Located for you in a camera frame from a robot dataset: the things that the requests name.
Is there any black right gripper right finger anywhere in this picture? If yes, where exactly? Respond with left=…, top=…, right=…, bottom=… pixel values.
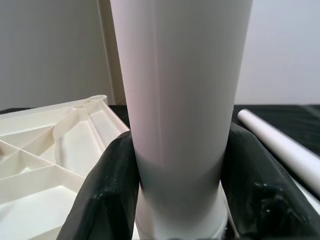
left=221, top=122, right=320, bottom=240

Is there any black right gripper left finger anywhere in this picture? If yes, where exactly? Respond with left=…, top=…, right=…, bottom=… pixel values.
left=57, top=131, right=140, bottom=240

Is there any white plastic table top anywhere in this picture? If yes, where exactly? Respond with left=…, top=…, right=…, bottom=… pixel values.
left=0, top=94, right=131, bottom=240

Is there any white plastic table leg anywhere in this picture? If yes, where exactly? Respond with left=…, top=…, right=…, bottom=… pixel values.
left=109, top=0, right=253, bottom=240
left=236, top=107, right=320, bottom=198

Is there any black table cloth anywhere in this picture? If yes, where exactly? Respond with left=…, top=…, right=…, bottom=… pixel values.
left=0, top=103, right=320, bottom=240

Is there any white door frame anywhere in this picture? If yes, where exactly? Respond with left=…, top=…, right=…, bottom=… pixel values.
left=96, top=0, right=127, bottom=106

